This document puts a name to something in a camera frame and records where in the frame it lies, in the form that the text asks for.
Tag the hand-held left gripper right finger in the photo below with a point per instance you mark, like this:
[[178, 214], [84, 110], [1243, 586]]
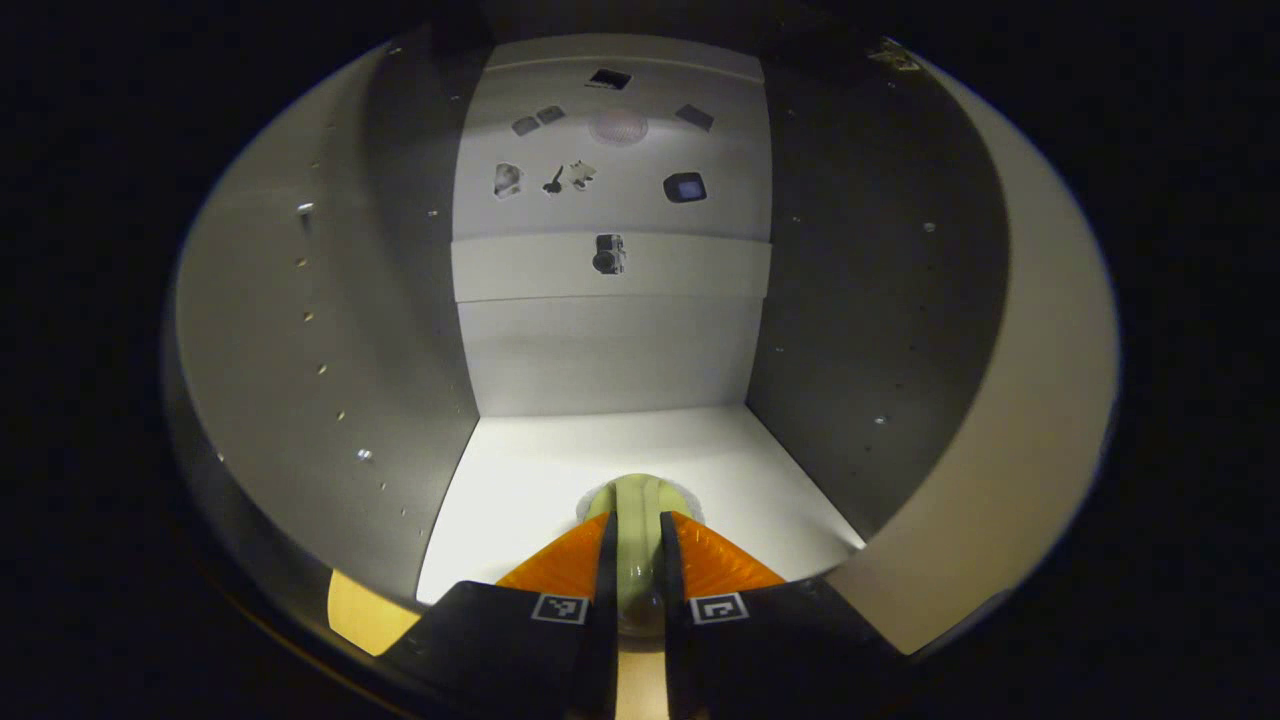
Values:
[[675, 640]]

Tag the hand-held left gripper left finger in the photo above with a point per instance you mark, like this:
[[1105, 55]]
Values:
[[600, 640]]

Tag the pale green bottle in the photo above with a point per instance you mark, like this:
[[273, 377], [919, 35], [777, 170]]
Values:
[[638, 530]]

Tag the dark grey cabinet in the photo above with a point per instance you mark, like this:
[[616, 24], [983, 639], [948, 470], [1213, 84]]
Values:
[[600, 350]]

